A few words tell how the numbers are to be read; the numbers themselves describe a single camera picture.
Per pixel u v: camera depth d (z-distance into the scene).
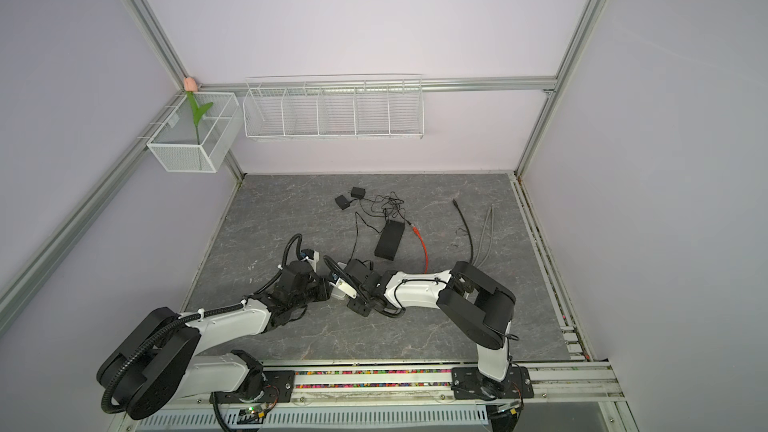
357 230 0.99
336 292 0.83
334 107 0.99
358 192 1.16
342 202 1.10
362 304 0.79
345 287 0.79
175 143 0.77
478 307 0.47
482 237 1.02
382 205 1.10
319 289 0.79
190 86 0.89
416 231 1.04
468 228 1.05
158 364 0.42
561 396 0.73
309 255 0.81
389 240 1.00
